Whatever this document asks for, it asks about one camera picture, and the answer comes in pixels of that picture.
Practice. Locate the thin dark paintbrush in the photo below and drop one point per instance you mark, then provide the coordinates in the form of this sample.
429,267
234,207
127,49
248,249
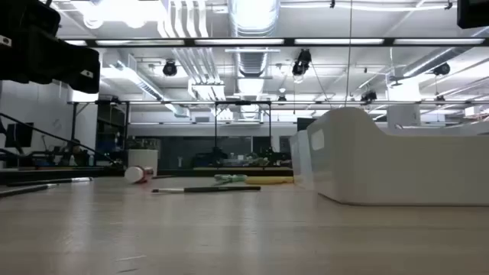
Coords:
49,181
26,189

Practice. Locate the red paint bottle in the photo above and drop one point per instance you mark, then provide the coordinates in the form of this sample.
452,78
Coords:
133,175

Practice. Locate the white plastic bin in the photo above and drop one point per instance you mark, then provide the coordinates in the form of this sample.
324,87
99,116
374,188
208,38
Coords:
382,168

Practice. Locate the black paintbrush silver ferrule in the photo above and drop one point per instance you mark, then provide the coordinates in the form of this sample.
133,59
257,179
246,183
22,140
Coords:
221,188

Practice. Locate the small clear plastic bin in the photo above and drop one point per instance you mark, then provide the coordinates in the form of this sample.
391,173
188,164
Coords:
300,160

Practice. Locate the black ceiling lamp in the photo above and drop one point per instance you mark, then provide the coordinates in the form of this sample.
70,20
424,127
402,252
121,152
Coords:
282,99
170,68
368,95
442,68
302,63

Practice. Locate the black monitor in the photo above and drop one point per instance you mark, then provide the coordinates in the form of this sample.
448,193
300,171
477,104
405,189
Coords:
21,134

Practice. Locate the black background shelf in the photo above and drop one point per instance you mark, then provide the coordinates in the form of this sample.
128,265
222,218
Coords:
111,133

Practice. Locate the cluttered background workbench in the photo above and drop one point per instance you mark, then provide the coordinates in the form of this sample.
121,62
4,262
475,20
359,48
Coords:
229,162

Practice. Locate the green scissors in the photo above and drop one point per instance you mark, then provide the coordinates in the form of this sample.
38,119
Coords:
231,178

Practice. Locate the yellow scissors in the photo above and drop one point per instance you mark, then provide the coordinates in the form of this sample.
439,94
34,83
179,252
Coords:
267,180

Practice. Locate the black background workstation frame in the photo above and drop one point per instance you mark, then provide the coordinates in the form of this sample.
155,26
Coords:
216,126

